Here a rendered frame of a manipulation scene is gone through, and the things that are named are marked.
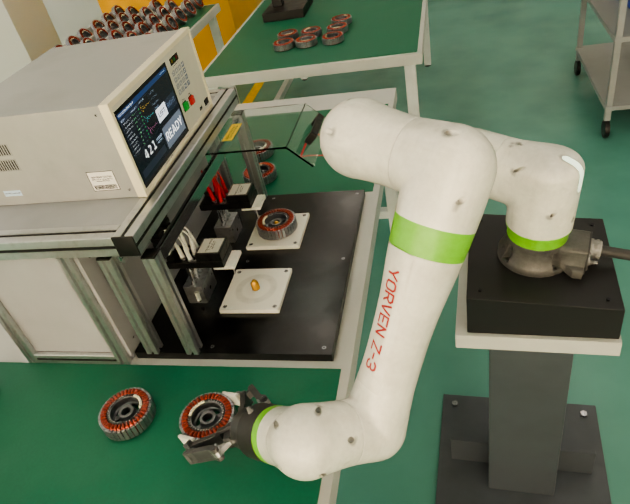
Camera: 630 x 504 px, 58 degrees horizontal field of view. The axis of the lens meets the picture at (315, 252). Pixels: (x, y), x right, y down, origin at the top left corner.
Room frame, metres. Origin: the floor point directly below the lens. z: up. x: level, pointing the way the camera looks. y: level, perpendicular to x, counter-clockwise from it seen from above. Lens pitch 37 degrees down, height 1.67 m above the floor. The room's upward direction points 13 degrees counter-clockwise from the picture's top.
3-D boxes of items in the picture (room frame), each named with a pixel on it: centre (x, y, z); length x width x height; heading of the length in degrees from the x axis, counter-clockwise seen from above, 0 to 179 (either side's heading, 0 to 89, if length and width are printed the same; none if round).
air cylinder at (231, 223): (1.35, 0.22, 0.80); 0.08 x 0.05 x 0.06; 162
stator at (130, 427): (0.79, 0.46, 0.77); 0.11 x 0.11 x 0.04
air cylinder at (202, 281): (1.12, 0.30, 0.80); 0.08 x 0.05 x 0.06; 162
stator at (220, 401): (0.73, 0.28, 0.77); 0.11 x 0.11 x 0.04
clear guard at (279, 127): (1.36, 0.07, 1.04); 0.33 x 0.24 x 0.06; 72
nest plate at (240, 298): (1.08, 0.16, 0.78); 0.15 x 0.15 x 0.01; 72
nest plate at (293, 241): (1.31, 0.09, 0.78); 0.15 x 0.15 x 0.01; 72
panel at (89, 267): (1.27, 0.36, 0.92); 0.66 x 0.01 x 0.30; 162
